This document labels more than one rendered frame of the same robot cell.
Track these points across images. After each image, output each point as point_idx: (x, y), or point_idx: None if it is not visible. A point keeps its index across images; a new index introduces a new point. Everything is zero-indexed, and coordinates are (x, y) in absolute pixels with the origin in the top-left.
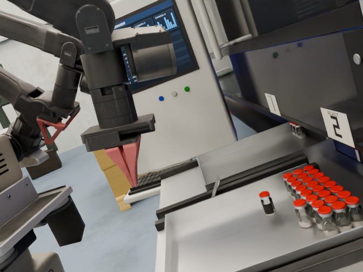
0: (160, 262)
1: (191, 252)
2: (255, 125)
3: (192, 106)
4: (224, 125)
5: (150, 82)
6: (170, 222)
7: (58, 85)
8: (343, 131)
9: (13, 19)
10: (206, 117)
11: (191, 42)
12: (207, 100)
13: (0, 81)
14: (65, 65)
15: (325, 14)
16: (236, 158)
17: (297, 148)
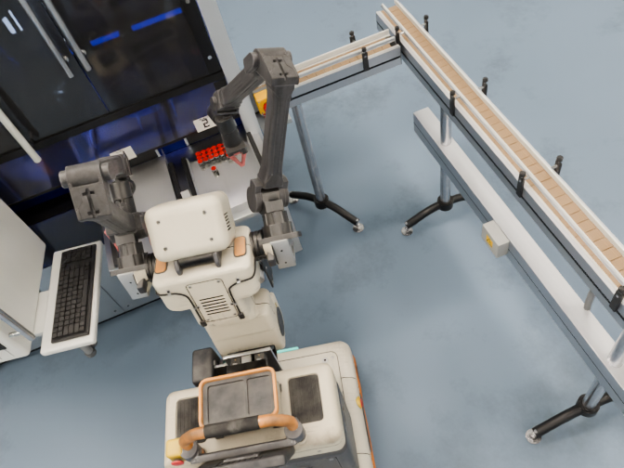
0: (239, 215)
1: (236, 202)
2: (39, 218)
3: (7, 236)
4: (32, 234)
5: None
6: None
7: (131, 196)
8: (211, 122)
9: (112, 159)
10: (19, 239)
11: None
12: (10, 222)
13: (126, 214)
14: (131, 175)
15: (202, 79)
16: None
17: (146, 172)
